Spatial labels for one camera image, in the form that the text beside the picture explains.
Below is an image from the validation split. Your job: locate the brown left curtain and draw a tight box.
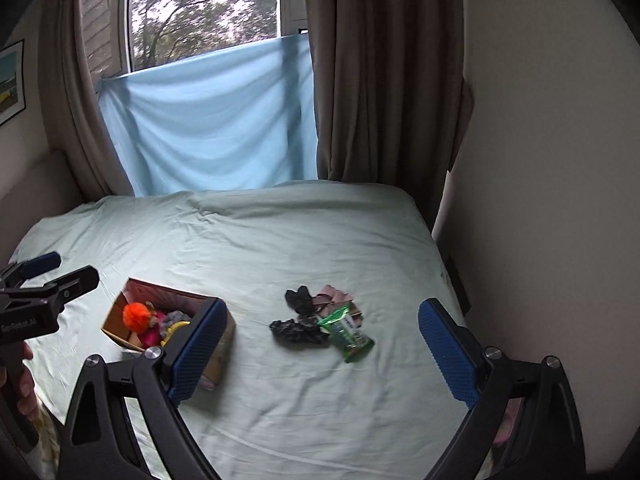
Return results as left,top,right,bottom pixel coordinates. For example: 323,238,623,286
38,0,134,200

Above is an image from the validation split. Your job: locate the green wet wipes pack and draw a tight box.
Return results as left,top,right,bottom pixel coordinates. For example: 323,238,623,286
318,304,375,363

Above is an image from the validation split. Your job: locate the pink hair bow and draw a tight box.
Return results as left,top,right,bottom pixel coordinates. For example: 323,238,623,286
312,285,363,327

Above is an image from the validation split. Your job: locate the brown curtain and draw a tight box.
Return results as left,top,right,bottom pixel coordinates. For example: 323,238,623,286
306,0,468,226
38,0,134,200

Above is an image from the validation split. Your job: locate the framed wall picture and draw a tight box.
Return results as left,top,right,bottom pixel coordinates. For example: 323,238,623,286
0,39,26,125

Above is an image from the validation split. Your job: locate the light blue hanging sheet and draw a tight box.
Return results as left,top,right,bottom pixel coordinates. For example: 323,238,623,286
98,35,318,197

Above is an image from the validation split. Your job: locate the person left hand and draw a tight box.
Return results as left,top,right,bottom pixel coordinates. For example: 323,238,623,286
0,341,39,422

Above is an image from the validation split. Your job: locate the orange fluffy pompom toy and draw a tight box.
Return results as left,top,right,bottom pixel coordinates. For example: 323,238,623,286
122,302,160,335

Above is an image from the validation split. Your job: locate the grey fuzzy rolled sock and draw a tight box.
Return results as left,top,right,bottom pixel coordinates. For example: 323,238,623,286
160,310,191,339

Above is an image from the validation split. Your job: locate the brown right curtain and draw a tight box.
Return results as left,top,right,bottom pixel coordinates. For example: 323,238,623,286
306,0,468,226

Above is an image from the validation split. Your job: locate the pink pouch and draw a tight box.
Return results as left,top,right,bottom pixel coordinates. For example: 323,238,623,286
138,312,165,349

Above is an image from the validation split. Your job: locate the black patterned scrunchie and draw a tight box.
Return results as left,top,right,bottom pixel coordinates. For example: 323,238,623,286
269,316,329,346

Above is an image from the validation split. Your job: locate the pale green bed sheet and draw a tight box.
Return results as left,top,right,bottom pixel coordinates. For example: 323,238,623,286
14,181,465,479

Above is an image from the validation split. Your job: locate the cardboard box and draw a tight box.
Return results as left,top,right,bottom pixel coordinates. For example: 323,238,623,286
101,277,237,392

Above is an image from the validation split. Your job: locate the yellow framed round mirror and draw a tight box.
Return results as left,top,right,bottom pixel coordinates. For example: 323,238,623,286
160,321,191,347

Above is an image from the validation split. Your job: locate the white window frame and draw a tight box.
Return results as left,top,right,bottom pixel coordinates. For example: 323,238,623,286
81,0,307,80

